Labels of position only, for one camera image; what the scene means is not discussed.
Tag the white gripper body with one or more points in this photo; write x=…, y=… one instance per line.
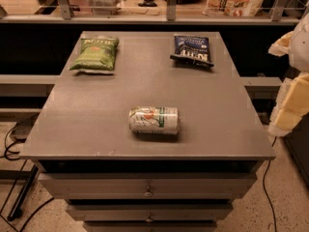
x=300, y=47

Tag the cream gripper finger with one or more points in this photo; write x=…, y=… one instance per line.
x=281, y=46
x=292, y=103

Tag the white green 7up can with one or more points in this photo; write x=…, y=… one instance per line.
x=151, y=119

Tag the colourful snack bag on shelf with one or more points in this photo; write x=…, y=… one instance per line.
x=235, y=8

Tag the blue chip bag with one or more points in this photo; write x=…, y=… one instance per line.
x=191, y=49

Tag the grey drawer cabinet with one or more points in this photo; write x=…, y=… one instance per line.
x=88, y=156

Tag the top drawer metal knob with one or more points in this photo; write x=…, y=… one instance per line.
x=148, y=192

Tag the drawer metal knob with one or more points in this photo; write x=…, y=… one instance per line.
x=149, y=218
x=148, y=192

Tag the green chip bag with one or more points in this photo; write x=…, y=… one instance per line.
x=96, y=56

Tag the black metal stand leg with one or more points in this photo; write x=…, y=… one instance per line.
x=28, y=177

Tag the grey metal shelf rail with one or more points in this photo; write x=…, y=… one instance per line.
x=143, y=12

